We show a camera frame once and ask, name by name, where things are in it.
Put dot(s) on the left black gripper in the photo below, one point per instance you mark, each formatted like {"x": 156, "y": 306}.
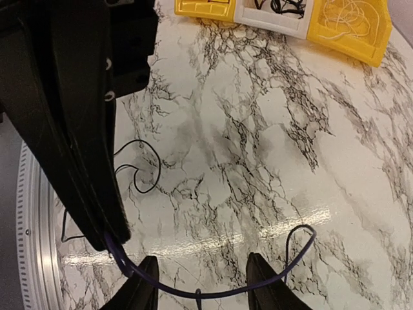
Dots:
{"x": 85, "y": 61}

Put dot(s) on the yellow bin near left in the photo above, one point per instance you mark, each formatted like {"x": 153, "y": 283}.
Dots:
{"x": 221, "y": 10}

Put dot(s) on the yellow bin far right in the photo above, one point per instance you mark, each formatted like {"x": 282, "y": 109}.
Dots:
{"x": 359, "y": 29}

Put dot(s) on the yellow bin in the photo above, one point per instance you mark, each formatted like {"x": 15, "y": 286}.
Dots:
{"x": 221, "y": 10}
{"x": 359, "y": 29}

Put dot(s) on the white translucent bin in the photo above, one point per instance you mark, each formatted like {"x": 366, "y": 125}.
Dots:
{"x": 260, "y": 15}

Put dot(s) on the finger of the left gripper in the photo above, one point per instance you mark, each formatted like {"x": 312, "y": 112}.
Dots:
{"x": 30, "y": 98}

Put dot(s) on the black cable pulled up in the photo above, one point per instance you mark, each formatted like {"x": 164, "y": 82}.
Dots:
{"x": 290, "y": 8}

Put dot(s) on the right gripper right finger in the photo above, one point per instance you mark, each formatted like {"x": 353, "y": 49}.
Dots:
{"x": 276, "y": 296}

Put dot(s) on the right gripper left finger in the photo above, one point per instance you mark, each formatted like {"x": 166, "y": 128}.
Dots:
{"x": 136, "y": 293}

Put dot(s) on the aluminium front rail frame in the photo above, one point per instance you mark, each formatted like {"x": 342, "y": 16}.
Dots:
{"x": 37, "y": 261}

